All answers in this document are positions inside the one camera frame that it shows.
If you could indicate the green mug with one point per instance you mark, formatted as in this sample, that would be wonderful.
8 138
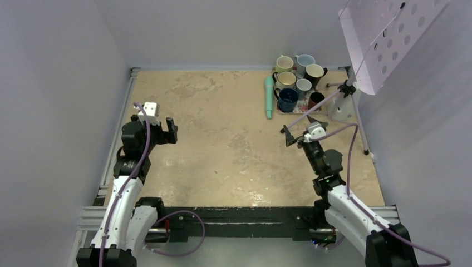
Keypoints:
284 63

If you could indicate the floral pattern tray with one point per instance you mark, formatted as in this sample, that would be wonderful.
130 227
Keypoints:
301 106

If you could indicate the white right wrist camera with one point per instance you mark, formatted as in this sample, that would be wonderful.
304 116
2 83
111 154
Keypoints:
314 131

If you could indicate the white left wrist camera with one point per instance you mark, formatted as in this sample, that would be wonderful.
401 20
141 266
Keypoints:
152 111

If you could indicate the black cream-lined mug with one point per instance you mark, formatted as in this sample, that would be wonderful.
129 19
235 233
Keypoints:
314 73

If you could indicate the brown mug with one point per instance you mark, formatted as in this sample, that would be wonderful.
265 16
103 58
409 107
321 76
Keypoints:
314 99

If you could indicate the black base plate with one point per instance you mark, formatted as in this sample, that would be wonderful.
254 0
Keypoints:
298 223

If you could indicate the grey coffee print mug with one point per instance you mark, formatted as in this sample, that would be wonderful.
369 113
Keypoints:
303 86

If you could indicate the lilac music stand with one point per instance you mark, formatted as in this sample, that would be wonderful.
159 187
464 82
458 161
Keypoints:
378 36

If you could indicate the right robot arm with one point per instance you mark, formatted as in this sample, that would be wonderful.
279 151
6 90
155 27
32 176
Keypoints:
380 242

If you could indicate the cream enamel mug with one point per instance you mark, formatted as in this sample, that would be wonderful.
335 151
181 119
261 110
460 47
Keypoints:
285 79

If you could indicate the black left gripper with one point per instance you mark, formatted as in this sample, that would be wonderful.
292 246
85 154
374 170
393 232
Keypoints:
164 136

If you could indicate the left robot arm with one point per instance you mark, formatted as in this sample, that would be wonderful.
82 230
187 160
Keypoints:
129 217

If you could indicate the dark blue mug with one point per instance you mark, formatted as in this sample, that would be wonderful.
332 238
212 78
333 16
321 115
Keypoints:
286 99

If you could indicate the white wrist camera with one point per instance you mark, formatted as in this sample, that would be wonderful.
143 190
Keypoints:
152 111
314 131

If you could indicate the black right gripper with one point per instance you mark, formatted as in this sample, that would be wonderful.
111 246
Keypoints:
290 139

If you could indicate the grey white mug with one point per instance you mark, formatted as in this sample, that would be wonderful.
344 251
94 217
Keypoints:
301 62

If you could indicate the teal toy microphone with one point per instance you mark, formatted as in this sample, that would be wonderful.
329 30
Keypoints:
269 87

